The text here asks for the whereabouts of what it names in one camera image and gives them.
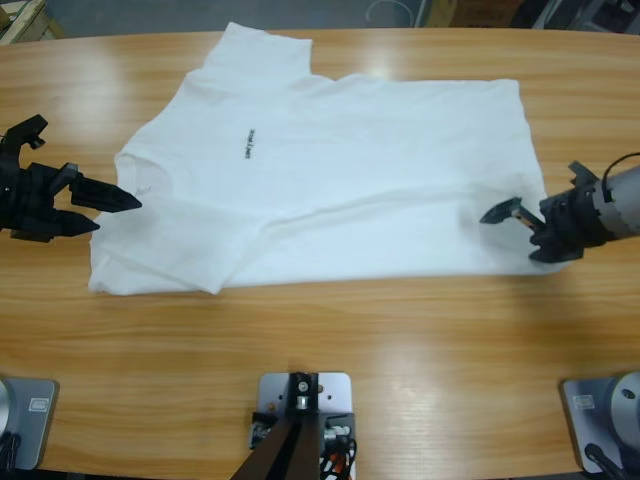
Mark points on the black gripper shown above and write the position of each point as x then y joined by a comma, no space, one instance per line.
25,200
570,225

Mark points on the white t-shirt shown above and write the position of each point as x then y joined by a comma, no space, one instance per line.
350,175

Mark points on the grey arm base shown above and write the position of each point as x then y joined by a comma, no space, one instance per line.
590,415
35,430

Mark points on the wooden crate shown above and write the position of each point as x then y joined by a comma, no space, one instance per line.
25,20

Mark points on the grey metal equipment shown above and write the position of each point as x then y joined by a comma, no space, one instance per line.
560,12

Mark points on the cardboard box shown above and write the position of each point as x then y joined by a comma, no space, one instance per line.
470,10

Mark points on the small electronics module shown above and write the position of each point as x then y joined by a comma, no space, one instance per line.
260,432
337,430

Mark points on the white mount plate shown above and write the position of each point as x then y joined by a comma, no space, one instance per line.
335,395

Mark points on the dark camera post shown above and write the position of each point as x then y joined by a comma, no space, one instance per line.
295,450

